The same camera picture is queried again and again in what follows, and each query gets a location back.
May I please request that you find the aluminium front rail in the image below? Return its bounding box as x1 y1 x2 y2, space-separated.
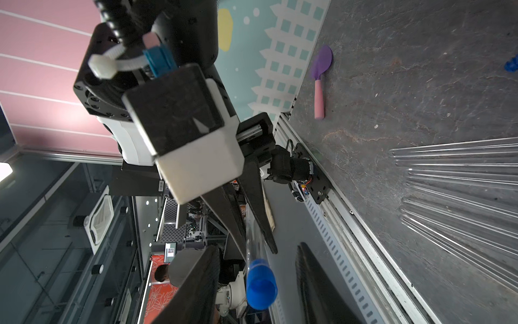
305 170 441 323

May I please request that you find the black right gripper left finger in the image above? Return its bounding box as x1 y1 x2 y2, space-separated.
153 246 221 323

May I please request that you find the purple pink toy spatula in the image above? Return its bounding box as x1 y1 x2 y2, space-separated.
311 45 333 120

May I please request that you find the test tube with blue stopper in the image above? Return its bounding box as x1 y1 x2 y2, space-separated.
245 204 278 311

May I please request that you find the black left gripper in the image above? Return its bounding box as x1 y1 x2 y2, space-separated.
201 112 278 259

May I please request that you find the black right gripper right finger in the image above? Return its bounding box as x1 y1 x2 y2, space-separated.
295 242 360 324

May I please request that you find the loose blue stopper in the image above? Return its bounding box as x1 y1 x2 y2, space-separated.
504 55 518 73

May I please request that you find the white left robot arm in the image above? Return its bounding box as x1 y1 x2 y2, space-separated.
74 1 278 253

